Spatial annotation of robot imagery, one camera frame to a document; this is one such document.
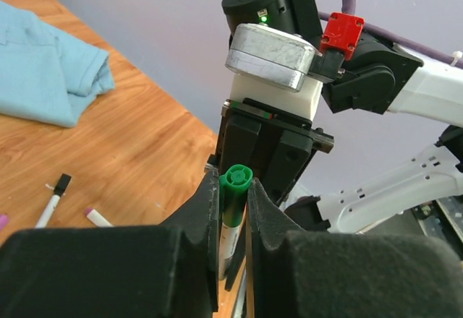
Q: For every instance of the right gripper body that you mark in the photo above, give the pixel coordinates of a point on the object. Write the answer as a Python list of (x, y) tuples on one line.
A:
[(276, 145)]

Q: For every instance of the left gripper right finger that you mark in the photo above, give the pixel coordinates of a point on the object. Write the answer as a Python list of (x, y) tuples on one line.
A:
[(292, 272)]

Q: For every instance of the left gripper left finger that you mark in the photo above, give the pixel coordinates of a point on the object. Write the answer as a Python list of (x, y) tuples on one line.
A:
[(164, 270)]

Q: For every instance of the pink cap marker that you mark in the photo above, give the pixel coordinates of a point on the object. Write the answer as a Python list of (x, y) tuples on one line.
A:
[(96, 218)]

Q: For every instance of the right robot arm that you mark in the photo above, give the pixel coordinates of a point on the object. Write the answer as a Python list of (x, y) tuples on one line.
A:
[(363, 67)]

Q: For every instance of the black cap marker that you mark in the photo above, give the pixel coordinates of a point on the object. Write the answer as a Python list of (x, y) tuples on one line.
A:
[(58, 191)]

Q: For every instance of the magenta cap marker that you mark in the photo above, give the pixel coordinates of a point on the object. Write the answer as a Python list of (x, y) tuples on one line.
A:
[(4, 220)]

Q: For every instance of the light blue folded cloth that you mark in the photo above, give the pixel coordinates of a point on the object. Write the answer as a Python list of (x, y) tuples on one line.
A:
[(48, 75)]

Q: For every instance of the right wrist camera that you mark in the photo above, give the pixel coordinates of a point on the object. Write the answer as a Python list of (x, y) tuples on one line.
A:
[(271, 67)]

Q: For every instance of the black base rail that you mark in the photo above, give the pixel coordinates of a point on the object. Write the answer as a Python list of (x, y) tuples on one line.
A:
[(442, 219)]

